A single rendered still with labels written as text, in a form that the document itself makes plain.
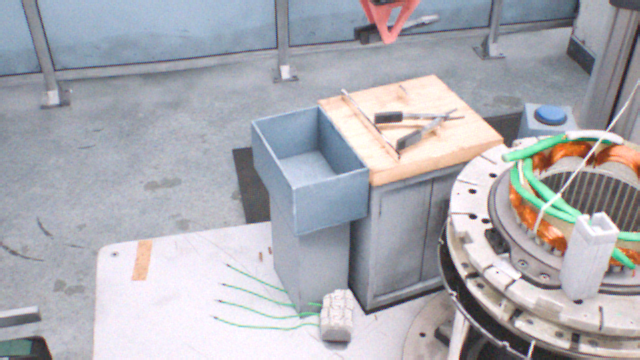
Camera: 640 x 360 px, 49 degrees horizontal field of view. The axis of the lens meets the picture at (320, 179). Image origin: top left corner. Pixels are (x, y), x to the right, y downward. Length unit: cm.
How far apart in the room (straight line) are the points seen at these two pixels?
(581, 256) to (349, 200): 34
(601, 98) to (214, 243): 71
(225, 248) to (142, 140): 170
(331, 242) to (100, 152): 194
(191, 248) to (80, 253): 124
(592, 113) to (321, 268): 56
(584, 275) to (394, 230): 36
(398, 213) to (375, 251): 7
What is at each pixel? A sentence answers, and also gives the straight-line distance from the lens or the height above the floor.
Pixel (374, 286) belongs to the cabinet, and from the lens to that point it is 106.
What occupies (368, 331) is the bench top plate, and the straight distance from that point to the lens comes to 108.
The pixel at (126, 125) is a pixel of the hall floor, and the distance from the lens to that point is 299.
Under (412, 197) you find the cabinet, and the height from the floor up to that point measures 99.
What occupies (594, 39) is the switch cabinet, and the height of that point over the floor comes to 18.
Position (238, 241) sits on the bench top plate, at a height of 78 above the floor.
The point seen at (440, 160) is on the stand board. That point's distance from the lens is 95.
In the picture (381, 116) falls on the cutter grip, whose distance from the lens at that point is 96.
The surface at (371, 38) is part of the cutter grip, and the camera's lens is 95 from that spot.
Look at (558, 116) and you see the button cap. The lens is 110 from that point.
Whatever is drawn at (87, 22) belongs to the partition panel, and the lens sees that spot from 306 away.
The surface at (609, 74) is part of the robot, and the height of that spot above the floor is 104.
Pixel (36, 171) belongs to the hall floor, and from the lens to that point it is 284.
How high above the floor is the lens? 162
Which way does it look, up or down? 39 degrees down
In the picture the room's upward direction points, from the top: straight up
